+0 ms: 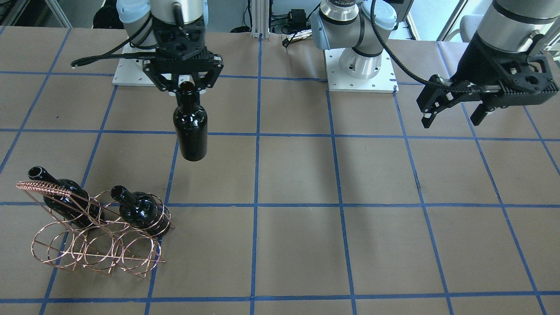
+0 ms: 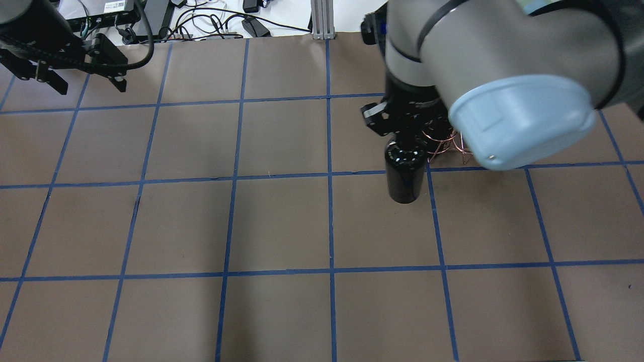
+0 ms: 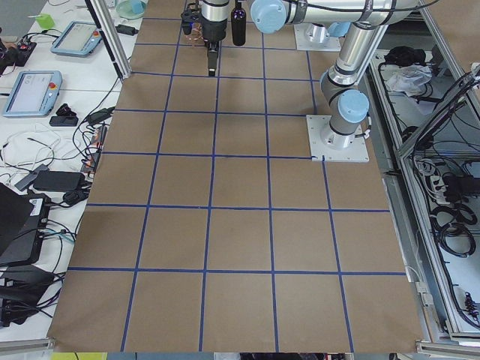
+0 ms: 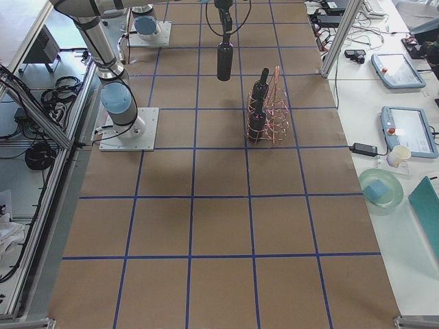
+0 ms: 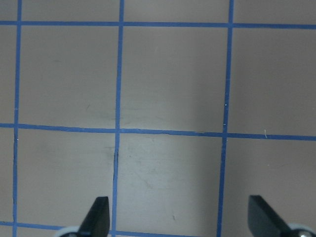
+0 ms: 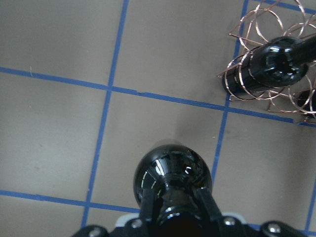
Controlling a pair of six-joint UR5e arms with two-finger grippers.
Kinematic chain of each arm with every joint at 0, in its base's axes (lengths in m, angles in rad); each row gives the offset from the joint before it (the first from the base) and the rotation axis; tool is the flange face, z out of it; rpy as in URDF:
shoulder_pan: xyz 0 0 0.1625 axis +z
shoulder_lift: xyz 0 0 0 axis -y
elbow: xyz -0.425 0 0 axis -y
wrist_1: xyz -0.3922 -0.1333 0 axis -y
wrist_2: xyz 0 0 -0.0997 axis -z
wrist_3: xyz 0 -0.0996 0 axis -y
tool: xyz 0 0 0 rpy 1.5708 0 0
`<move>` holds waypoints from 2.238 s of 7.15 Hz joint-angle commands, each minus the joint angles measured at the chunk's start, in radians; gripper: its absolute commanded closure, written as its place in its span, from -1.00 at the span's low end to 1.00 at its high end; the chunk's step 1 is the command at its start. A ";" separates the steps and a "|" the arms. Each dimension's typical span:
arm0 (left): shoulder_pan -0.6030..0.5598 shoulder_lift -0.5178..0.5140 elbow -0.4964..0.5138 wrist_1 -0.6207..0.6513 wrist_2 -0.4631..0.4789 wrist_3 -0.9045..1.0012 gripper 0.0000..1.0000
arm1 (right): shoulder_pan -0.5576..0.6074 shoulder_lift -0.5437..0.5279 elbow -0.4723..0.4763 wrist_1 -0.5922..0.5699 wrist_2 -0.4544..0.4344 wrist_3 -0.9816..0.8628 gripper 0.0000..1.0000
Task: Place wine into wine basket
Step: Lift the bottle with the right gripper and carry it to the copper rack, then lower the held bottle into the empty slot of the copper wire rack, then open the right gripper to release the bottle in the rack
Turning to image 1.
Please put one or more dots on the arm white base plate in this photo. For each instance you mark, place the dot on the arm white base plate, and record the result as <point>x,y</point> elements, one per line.
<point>129,72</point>
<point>351,72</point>

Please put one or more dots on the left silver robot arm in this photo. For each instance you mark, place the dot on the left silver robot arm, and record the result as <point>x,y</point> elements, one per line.
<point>516,26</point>

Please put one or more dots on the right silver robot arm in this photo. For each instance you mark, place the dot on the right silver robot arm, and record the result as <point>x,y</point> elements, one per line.
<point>137,17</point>

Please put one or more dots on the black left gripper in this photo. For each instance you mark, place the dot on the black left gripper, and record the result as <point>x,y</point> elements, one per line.
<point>471,62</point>

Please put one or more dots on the copper wire wine basket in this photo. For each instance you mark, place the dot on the copper wire wine basket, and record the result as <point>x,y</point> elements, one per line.
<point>103,247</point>

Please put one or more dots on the black bottle in basket rear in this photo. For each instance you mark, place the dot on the black bottle in basket rear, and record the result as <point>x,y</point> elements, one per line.
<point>76,208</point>

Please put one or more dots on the black wine bottle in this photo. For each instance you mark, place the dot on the black wine bottle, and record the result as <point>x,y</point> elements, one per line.
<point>191,123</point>

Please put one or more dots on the black bottle in basket front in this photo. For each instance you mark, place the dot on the black bottle in basket front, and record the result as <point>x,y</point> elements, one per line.
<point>141,211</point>

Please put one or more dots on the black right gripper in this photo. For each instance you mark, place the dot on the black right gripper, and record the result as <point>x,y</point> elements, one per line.
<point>154,75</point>

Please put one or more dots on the black bottle in basket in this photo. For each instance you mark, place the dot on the black bottle in basket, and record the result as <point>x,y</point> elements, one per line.
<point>141,211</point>
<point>76,208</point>

